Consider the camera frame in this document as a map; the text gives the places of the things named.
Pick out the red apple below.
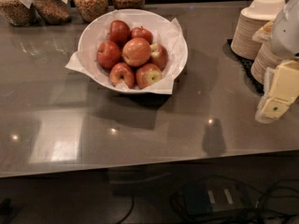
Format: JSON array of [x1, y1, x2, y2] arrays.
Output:
[[97, 40, 121, 69], [109, 63, 135, 88], [109, 20, 130, 47], [131, 27, 153, 44]]

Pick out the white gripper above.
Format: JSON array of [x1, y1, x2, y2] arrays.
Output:
[[252, 21, 299, 124]]

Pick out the white ceramic bowl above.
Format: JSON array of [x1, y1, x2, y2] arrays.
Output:
[[77, 8, 189, 95]]

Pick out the black power adapter box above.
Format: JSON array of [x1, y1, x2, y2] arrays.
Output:
[[182, 181, 253, 217]]

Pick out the stack paper bowls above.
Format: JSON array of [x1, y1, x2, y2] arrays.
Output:
[[231, 0, 285, 60], [250, 42, 282, 84]]

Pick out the back stack paper bowls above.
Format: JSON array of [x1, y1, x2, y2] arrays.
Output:
[[231, 0, 285, 60]]

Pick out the red-yellow apple bottom right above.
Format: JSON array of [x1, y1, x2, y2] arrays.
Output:
[[135, 63, 163, 89]]

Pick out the red-yellow apple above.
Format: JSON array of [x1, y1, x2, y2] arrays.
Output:
[[135, 63, 163, 89], [150, 43, 168, 70]]

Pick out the black cables right floor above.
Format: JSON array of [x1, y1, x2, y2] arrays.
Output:
[[169, 175, 299, 224]]

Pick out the glass jar of cereal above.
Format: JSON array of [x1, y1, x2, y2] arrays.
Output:
[[73, 0, 108, 22]]

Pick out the black cable under table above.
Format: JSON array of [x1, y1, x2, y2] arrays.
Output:
[[114, 195, 135, 224]]

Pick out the red apple bottom left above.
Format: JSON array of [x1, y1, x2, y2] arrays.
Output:
[[109, 63, 135, 88]]

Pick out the white paper bowl liner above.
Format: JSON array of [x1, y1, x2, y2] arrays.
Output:
[[64, 9, 185, 95]]

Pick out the glass jar far left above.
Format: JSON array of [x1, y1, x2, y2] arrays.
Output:
[[0, 0, 36, 26]]

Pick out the large orange-red apple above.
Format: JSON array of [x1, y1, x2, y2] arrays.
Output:
[[122, 37, 151, 67]]

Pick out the black rubber mat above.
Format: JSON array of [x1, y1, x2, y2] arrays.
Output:
[[231, 49, 263, 95]]

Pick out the front stack paper bowls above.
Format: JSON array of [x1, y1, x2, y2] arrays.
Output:
[[250, 42, 282, 84]]

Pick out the red apple top left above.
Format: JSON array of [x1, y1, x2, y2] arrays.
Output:
[[109, 20, 130, 47]]

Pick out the red apple top right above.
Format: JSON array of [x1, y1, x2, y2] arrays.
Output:
[[131, 27, 153, 44]]

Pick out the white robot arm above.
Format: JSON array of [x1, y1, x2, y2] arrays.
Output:
[[252, 0, 299, 123]]

